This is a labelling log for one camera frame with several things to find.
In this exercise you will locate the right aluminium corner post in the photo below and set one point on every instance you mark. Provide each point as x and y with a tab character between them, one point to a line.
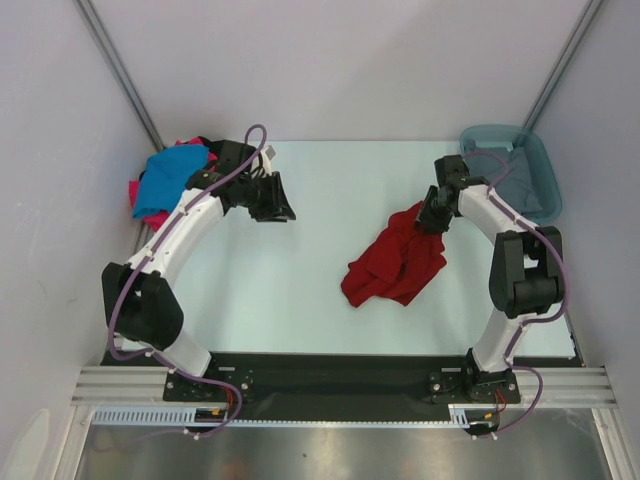
585	22

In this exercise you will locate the pink folded t shirt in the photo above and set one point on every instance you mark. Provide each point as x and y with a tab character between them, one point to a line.
150	215

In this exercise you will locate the grey slotted cable duct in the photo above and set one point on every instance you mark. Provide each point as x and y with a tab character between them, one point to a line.
209	417

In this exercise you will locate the teal plastic basket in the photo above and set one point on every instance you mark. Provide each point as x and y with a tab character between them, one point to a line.
542	173

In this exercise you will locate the blue t shirt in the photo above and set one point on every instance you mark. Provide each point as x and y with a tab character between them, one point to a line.
165	180

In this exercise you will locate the black folded t shirt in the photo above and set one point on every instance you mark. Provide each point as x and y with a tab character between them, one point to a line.
181	160

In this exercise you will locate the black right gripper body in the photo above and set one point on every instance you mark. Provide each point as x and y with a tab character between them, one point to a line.
433	213

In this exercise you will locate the left aluminium corner post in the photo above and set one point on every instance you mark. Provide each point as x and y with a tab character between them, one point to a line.
112	58

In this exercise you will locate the aluminium corner post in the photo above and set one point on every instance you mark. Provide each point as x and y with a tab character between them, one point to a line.
585	22
112	58

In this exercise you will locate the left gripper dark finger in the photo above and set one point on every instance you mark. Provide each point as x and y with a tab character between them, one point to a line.
281	209
268	215

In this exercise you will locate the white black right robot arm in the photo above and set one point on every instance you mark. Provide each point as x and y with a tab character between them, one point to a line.
527	281

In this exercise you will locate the grey t shirt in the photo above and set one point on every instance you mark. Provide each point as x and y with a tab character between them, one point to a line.
511	170

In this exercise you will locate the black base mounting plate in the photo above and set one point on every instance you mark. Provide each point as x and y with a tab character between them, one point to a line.
353	388

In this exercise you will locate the aluminium front frame rail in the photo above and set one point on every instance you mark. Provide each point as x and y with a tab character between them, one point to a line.
120	385

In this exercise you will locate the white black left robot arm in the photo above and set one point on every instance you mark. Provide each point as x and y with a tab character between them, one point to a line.
139	301

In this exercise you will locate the red t shirt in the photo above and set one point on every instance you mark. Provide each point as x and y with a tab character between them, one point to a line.
397	265

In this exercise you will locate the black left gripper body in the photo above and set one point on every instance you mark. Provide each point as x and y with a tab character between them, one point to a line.
258	191

